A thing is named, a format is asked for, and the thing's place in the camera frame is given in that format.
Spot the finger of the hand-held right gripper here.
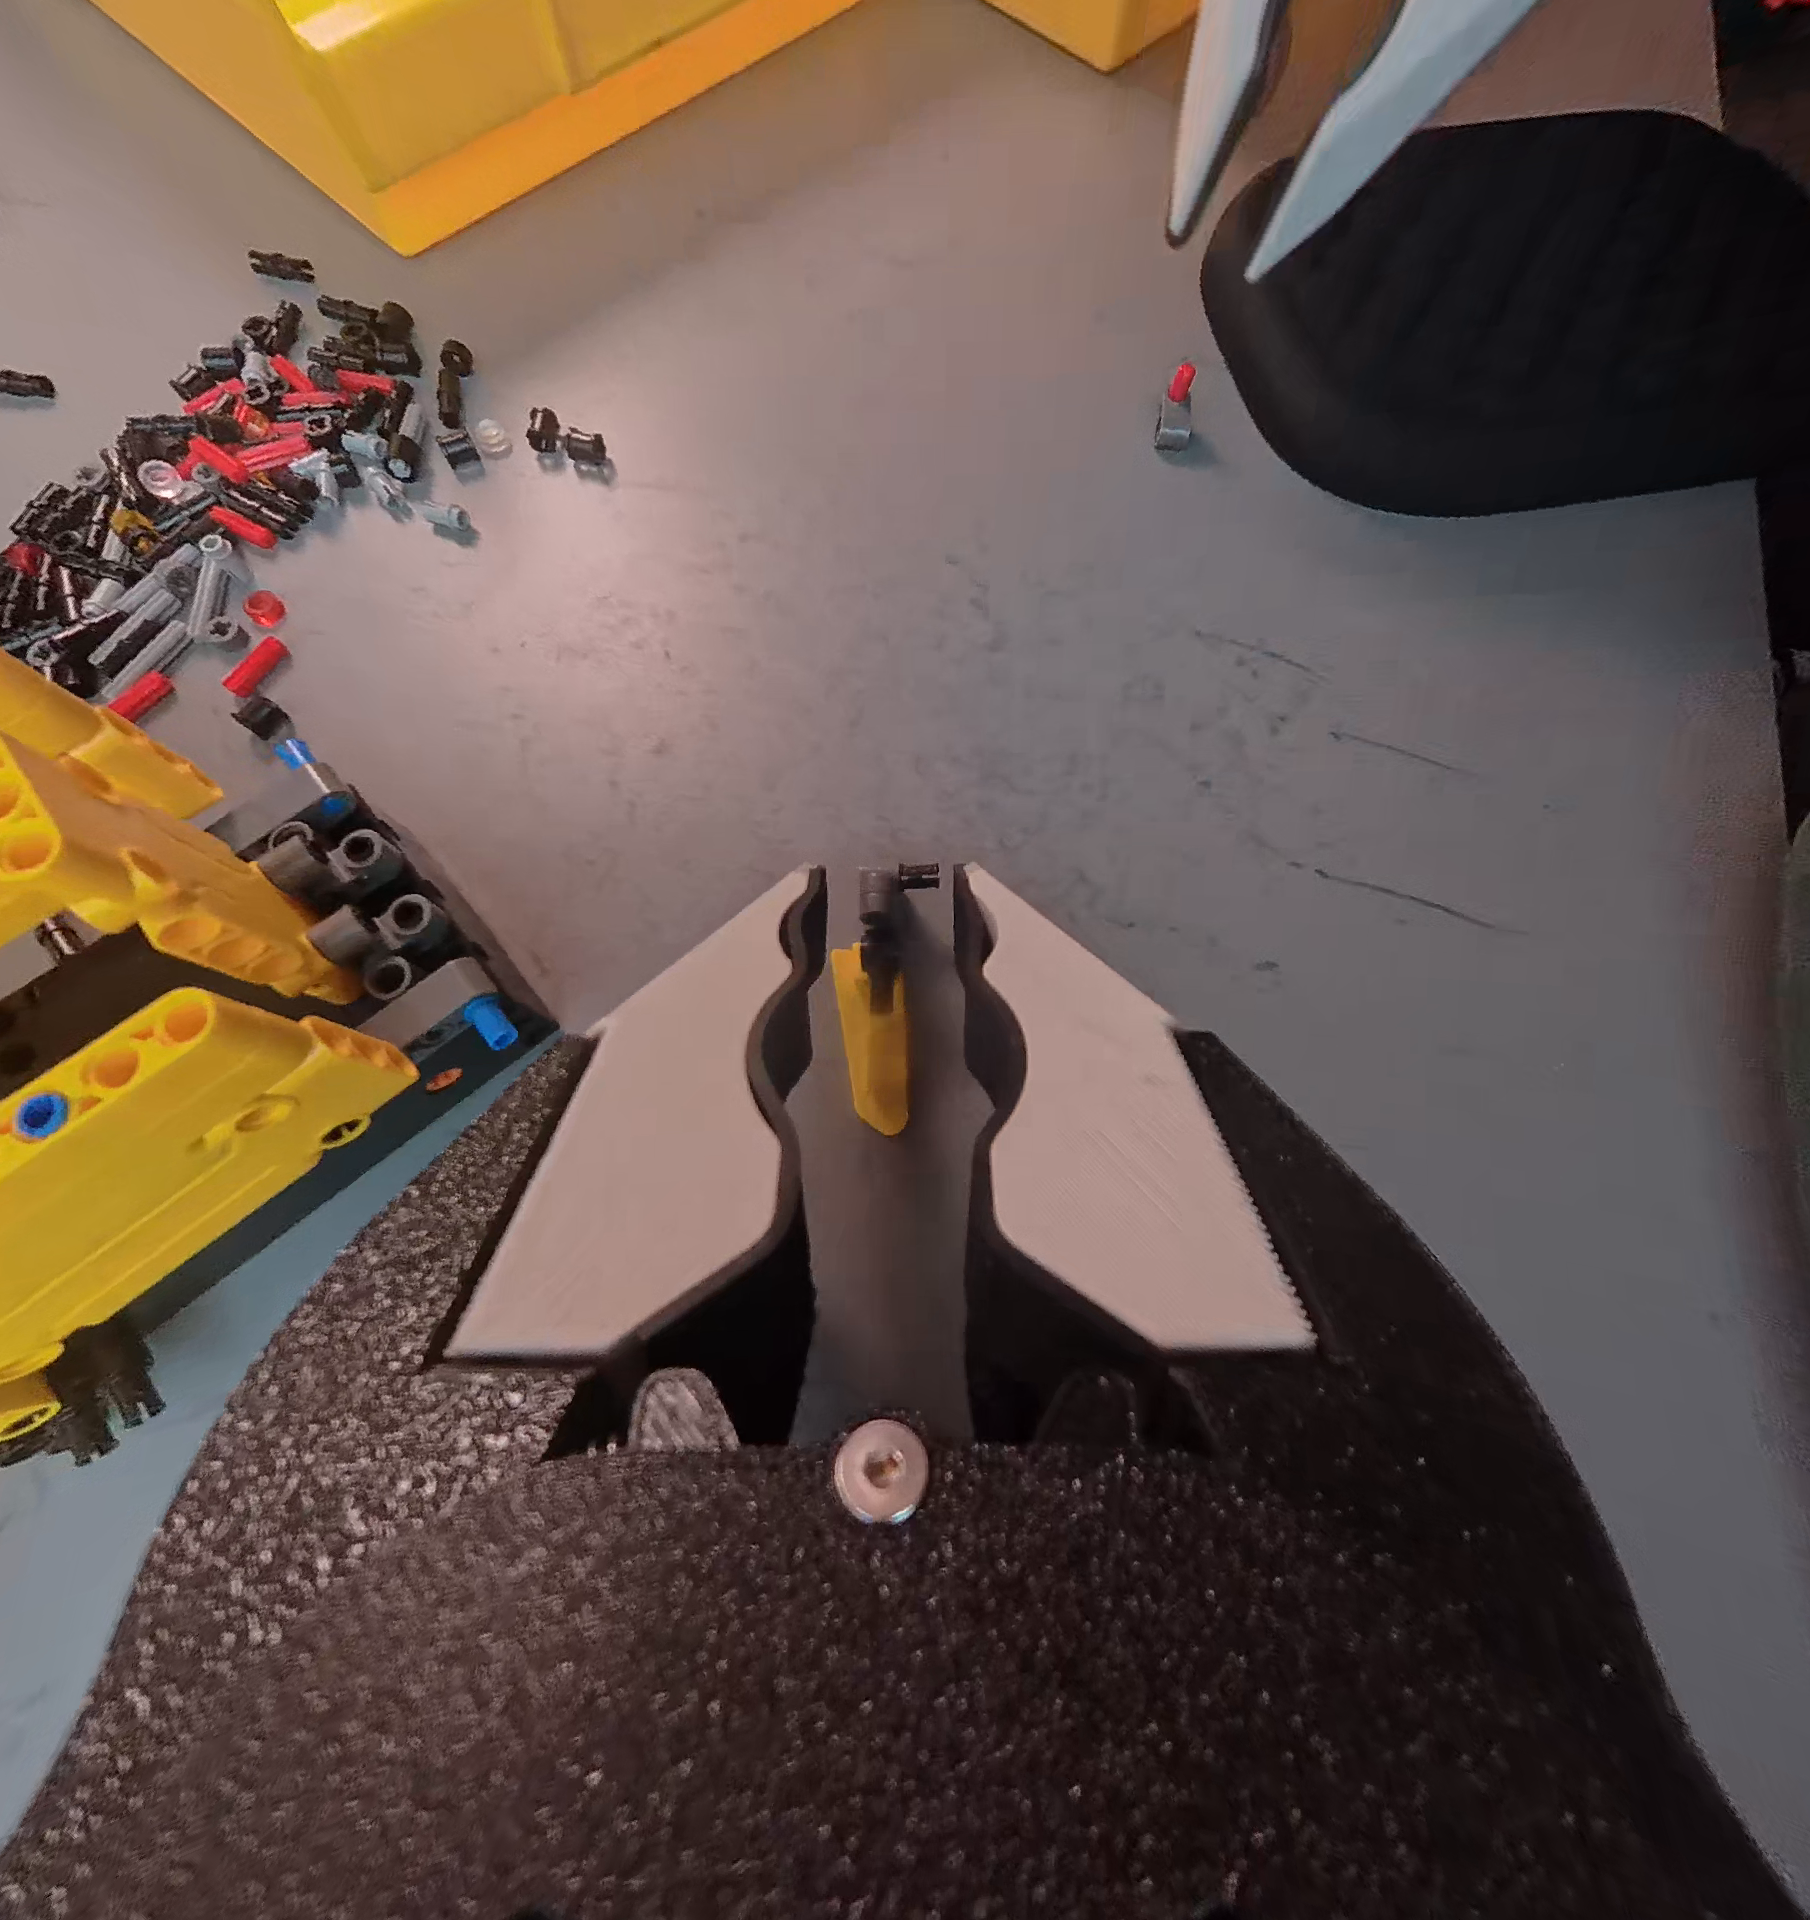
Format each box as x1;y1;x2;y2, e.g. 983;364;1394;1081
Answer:
1167;0;1292;248
1245;0;1537;283

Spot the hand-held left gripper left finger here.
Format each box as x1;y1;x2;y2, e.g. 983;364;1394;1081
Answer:
441;869;836;1437

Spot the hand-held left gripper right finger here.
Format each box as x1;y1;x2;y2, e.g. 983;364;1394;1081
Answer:
958;869;1319;1424

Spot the small yellow lego subassembly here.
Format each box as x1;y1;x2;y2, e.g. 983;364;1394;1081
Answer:
825;869;941;1140

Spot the yellow black lego model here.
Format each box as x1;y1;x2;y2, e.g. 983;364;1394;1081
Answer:
0;631;560;1471

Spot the pile of small lego pins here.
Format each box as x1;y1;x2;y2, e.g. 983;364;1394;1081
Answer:
0;248;609;733

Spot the empty yellow storage bin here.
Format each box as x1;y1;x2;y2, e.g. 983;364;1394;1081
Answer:
978;0;1209;77

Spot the black textured pad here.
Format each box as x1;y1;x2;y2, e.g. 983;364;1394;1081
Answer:
1202;109;1810;518

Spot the yellow bin with small parts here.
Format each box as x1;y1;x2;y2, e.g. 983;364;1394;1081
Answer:
82;0;862;255

